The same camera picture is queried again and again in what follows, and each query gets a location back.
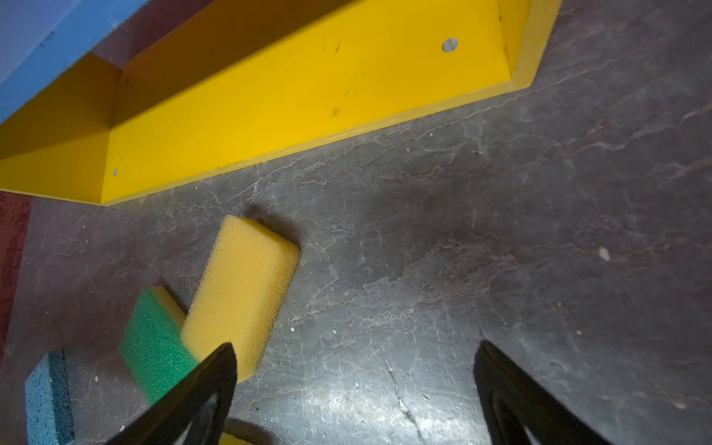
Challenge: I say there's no plain yellow foam sponge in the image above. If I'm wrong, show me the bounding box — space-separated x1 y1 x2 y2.
181 216 300 382

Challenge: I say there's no yellow shelf with coloured boards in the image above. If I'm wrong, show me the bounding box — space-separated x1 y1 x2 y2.
1 1 561 206

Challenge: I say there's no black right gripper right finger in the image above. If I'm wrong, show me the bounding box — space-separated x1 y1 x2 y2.
474 340 607 444

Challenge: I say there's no dark green wavy sponge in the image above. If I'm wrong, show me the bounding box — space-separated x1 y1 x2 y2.
218 433 252 445

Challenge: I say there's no blue cellulose sponge near rail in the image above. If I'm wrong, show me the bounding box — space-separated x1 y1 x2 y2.
24 350 75 445

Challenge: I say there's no green scourer yellow sponge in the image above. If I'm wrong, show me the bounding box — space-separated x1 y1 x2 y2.
119 287 198 405

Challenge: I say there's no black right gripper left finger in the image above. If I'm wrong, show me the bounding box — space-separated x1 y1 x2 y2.
109 342 237 444

